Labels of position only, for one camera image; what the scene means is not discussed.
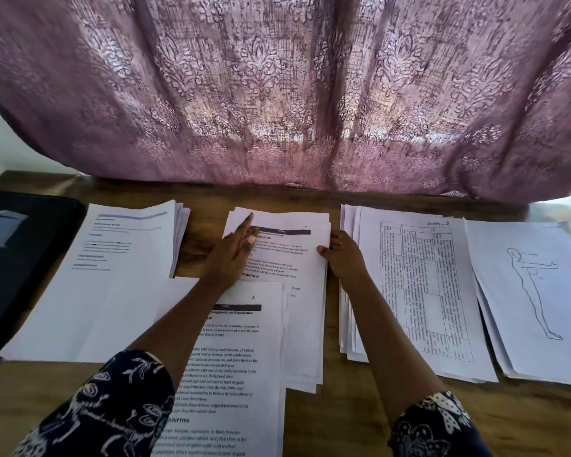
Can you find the person's right forearm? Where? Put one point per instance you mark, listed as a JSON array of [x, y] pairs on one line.
[[390, 347]]

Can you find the stack with dark header bar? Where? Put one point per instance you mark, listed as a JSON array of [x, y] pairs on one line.
[[233, 395]]

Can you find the table-print paper pile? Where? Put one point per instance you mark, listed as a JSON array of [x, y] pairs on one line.
[[419, 290]]

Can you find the black folder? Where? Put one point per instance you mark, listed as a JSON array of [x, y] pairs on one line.
[[19, 271]]

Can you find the person's left forearm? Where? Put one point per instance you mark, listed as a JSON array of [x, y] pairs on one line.
[[176, 328]]

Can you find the pink patterned curtain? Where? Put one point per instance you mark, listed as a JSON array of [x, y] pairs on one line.
[[285, 90]]

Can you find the dark-header text paper pile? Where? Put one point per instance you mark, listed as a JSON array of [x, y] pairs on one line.
[[295, 290]]

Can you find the person's left hand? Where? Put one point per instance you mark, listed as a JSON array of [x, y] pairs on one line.
[[228, 261]]

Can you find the stack of printed papers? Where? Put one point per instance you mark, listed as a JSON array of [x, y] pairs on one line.
[[95, 290]]

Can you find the person's right hand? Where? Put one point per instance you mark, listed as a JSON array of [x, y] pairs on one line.
[[344, 257]]

